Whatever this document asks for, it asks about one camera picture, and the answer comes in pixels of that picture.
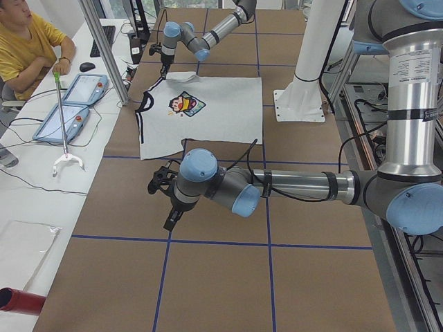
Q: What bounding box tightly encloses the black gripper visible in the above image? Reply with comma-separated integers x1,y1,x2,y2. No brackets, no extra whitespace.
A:
160,53,173,77
163,196,194,230

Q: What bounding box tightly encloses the grey cartoon print t-shirt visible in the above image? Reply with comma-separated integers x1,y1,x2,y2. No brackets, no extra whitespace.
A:
135,72,262,160

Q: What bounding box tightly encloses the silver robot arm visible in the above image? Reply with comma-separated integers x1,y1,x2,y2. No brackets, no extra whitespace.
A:
172,9,370,247
151,0,257,79

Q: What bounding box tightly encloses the black keyboard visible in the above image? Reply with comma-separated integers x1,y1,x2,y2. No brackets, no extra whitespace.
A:
89,25,116,58

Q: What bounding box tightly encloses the black computer mouse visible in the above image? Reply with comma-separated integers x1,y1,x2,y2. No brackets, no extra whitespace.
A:
79,62,96,73

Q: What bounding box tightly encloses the upper blue teach pendant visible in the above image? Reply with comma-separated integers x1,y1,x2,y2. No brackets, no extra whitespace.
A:
62,73,109,106

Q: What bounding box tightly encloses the blue teach pendant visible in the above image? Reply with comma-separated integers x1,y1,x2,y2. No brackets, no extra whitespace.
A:
62,73,109,106
33,105,89,144

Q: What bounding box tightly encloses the reacher grabber stick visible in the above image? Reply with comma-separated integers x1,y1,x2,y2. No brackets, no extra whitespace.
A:
53,72,85,177

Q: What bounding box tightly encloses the lower blue teach pendant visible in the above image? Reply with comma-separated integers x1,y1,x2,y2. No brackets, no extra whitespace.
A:
33,105,89,144

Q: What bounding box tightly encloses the person in yellow shirt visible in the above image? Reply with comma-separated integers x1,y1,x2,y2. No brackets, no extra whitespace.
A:
1,1,76,100

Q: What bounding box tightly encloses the clear plastic bag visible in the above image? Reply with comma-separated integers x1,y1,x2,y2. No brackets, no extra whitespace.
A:
1,221,61,290

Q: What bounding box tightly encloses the red cylinder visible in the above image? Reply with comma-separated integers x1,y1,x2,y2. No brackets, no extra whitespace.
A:
1,288,46,316

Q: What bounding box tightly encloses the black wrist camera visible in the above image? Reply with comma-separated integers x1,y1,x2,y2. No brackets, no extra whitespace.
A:
148,43,163,56
147,166,178,197

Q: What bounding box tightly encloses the aluminium frame post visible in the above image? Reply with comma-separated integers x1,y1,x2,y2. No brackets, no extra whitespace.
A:
78,0,129,106

